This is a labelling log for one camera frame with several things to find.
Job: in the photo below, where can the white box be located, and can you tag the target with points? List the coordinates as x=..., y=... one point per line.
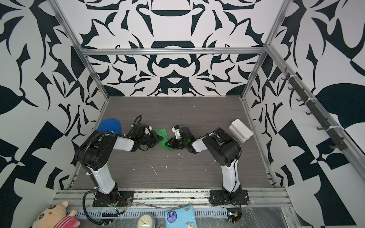
x=240, y=130

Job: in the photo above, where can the small electronics board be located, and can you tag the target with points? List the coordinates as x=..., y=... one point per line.
x=233, y=215

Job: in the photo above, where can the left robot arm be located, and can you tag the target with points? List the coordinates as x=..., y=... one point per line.
x=94, y=153

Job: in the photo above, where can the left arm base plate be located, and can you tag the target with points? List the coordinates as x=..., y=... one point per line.
x=117, y=198

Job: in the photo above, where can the blue cloth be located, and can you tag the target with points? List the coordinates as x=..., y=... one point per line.
x=110, y=125

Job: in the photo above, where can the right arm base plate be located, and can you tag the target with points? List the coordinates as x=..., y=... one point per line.
x=223, y=197

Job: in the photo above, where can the green square paper sheet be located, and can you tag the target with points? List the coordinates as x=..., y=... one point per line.
x=164, y=135

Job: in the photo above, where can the white cable duct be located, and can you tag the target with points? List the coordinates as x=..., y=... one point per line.
x=220, y=213

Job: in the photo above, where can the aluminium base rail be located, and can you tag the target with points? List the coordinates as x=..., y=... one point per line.
x=163, y=198

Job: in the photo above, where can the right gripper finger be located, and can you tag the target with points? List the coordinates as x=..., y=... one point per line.
x=171, y=143
x=180, y=145

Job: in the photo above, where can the blue booklet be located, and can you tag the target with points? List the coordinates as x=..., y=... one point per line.
x=181, y=218

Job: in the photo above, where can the plush toy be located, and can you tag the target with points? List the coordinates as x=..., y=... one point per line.
x=55, y=216

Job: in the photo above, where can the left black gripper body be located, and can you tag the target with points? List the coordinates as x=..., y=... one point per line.
x=148, y=139

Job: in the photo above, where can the round clock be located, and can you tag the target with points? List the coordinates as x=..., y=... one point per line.
x=146, y=220

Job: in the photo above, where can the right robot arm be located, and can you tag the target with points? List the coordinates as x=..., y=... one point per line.
x=221, y=145

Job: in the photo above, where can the black hook rail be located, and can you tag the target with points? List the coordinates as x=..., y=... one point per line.
x=315, y=109

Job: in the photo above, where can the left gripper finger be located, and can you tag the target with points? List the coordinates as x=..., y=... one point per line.
x=145, y=147
x=156, y=139

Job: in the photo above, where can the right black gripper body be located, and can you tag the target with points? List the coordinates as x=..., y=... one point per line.
x=187, y=145

